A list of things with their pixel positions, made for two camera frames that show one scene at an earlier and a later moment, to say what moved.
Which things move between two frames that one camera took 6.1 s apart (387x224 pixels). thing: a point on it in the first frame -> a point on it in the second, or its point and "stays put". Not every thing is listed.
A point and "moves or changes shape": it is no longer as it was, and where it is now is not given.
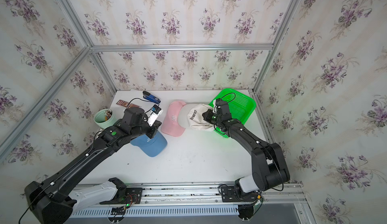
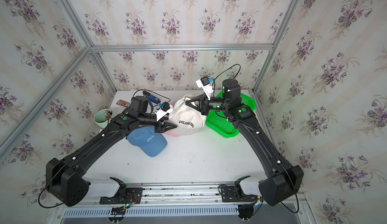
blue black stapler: (147, 96) stays put
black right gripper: (206, 116) -> (204, 108)
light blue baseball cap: (154, 147) stays put
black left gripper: (153, 128) -> (161, 127)
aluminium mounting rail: (286, 193) stays put
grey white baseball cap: (190, 116) moves or changes shape
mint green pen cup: (105, 118) stays put
